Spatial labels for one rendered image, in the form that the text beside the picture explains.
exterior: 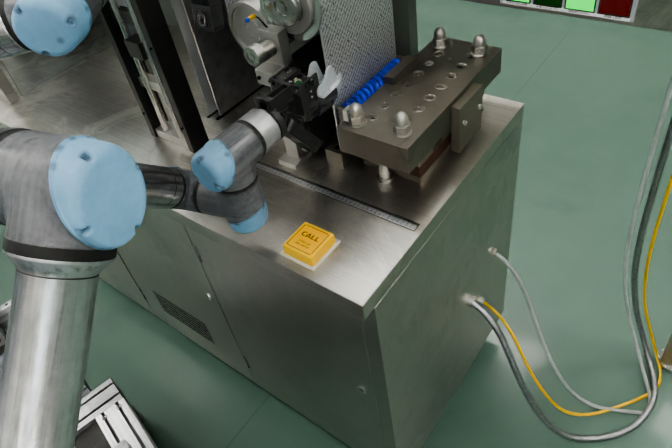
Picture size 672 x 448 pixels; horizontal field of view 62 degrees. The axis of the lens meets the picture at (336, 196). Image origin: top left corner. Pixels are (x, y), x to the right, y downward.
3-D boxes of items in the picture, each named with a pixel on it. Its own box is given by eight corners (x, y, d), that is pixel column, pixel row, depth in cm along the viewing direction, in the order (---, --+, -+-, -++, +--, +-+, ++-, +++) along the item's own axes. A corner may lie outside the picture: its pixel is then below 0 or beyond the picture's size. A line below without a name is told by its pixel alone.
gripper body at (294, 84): (320, 71, 100) (276, 105, 93) (327, 111, 106) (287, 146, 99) (288, 62, 104) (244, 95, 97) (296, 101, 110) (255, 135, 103)
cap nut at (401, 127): (388, 135, 105) (386, 115, 102) (399, 124, 107) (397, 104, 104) (405, 140, 103) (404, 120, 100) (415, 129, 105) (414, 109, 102)
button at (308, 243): (283, 253, 104) (281, 244, 103) (307, 229, 108) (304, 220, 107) (313, 267, 101) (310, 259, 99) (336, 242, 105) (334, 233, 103)
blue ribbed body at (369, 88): (339, 117, 116) (337, 103, 113) (394, 67, 127) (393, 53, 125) (353, 121, 114) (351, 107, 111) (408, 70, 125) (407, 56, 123)
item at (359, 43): (333, 113, 115) (319, 29, 102) (394, 59, 127) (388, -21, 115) (335, 114, 114) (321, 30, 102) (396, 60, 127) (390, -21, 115)
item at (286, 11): (274, 27, 105) (259, -12, 101) (280, 23, 106) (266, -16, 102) (302, 26, 101) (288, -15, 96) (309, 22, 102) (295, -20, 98)
